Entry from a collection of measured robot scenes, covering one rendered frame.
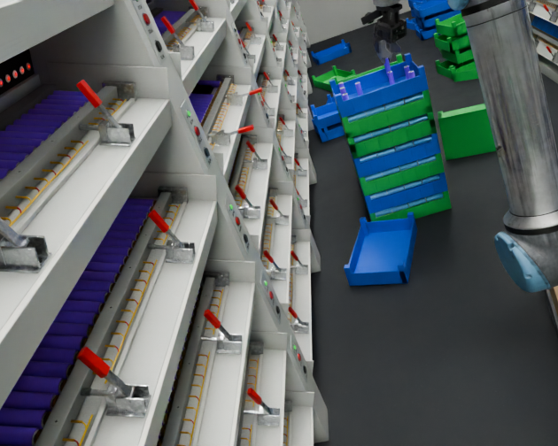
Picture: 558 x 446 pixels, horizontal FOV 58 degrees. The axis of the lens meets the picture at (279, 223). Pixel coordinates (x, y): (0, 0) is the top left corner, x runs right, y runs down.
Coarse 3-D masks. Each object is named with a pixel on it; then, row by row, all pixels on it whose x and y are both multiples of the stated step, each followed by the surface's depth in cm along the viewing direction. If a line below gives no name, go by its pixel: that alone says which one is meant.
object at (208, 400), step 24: (216, 264) 99; (240, 264) 98; (216, 288) 99; (240, 288) 99; (192, 312) 91; (216, 312) 93; (240, 312) 93; (192, 336) 84; (216, 336) 87; (240, 336) 85; (192, 360) 80; (216, 360) 83; (240, 360) 83; (192, 384) 77; (216, 384) 79; (240, 384) 79; (168, 408) 73; (192, 408) 74; (216, 408) 75; (240, 408) 79; (168, 432) 69; (192, 432) 71; (216, 432) 72
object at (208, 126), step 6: (228, 78) 147; (222, 84) 142; (228, 84) 142; (234, 84) 146; (222, 90) 137; (228, 90) 142; (234, 90) 142; (216, 96) 133; (222, 96) 133; (216, 102) 129; (222, 102) 132; (216, 108) 125; (222, 108) 129; (228, 108) 130; (210, 114) 121; (216, 114) 123; (222, 114) 125; (210, 120) 118; (222, 120) 122; (204, 126) 115; (210, 126) 115; (216, 126) 118; (210, 132) 115
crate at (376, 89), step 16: (400, 64) 183; (352, 80) 185; (368, 80) 186; (384, 80) 186; (400, 80) 183; (416, 80) 166; (336, 96) 169; (352, 96) 186; (368, 96) 169; (384, 96) 169; (400, 96) 169; (352, 112) 172
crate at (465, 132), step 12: (468, 108) 211; (480, 108) 208; (444, 120) 212; (456, 120) 211; (468, 120) 210; (480, 120) 209; (444, 132) 215; (456, 132) 214; (468, 132) 213; (480, 132) 212; (444, 144) 218; (456, 144) 217; (468, 144) 216; (480, 144) 215; (492, 144) 214; (456, 156) 220; (468, 156) 219
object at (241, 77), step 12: (204, 72) 149; (216, 72) 149; (228, 72) 149; (240, 72) 149; (240, 84) 150; (240, 108) 133; (228, 120) 125; (240, 120) 125; (228, 132) 119; (216, 156) 97; (228, 156) 107; (228, 168) 105; (228, 180) 106
